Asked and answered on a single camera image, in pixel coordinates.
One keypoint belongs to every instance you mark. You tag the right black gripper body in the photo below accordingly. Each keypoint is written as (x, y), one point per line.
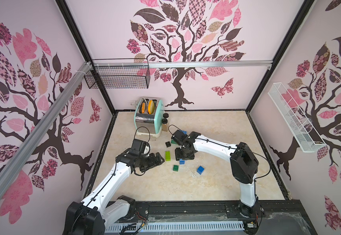
(184, 151)

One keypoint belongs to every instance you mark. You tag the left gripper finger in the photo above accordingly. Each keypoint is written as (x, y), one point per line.
(158, 158)
(147, 167)

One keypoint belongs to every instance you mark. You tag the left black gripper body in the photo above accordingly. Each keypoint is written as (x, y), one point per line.
(144, 159)

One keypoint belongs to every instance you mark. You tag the blue square lego brick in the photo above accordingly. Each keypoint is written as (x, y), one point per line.
(182, 161)

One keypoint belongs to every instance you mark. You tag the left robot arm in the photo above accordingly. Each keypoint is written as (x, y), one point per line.
(93, 214)

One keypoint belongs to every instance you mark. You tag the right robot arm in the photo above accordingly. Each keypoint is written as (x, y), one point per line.
(244, 164)

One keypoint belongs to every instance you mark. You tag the lime green long lego brick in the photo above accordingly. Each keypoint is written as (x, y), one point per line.
(167, 155)

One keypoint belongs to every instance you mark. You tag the dark green square lego brick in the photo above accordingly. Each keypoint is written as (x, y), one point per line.
(175, 168)

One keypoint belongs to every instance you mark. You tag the blue lego brick right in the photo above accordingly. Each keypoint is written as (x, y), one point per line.
(200, 170)

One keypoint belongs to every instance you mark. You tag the mint green toaster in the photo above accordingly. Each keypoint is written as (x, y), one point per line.
(148, 116)

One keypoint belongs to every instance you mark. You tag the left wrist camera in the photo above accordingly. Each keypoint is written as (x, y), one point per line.
(140, 148)

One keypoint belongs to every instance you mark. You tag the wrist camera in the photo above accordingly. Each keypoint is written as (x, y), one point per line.
(140, 148)
(179, 137)

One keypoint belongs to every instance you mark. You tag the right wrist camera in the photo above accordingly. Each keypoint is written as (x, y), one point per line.
(179, 137)

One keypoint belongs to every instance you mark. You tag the white cable duct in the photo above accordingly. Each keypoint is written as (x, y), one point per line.
(162, 227)

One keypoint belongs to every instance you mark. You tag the black wire basket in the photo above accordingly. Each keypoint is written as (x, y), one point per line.
(122, 73)

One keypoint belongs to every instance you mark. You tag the aluminium rail back wall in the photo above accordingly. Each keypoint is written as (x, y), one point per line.
(203, 64)

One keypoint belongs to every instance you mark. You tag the aluminium rail wall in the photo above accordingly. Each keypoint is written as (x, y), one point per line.
(16, 163)
(203, 64)

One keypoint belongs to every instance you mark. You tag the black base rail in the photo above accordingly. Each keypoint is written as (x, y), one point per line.
(231, 208)

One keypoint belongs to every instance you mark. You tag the white wire shelf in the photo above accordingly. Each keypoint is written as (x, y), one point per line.
(288, 102)

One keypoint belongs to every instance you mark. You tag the aluminium rail left wall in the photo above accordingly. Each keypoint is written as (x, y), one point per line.
(16, 163)

